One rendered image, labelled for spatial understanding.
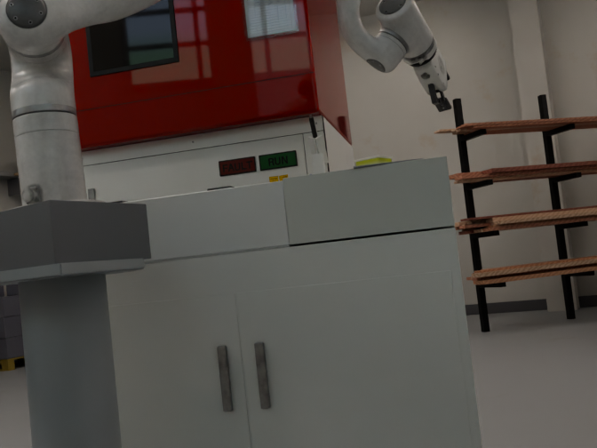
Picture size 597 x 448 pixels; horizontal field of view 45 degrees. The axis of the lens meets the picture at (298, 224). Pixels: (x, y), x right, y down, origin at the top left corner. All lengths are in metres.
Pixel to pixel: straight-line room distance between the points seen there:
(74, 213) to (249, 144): 1.02
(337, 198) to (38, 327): 0.64
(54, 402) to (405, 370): 0.69
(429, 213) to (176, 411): 0.70
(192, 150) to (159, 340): 0.83
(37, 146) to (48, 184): 0.07
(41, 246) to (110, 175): 1.13
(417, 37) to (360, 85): 7.64
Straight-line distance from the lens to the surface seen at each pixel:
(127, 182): 2.38
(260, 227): 1.57
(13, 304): 8.72
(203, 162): 2.29
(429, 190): 1.53
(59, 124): 1.45
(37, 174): 1.43
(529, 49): 8.50
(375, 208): 1.53
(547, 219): 6.70
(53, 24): 1.46
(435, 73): 1.71
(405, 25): 1.61
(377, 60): 1.60
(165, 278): 1.64
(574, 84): 8.62
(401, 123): 9.00
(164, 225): 1.64
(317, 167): 1.84
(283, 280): 1.56
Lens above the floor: 0.77
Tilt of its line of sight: 3 degrees up
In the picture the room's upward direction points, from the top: 6 degrees counter-clockwise
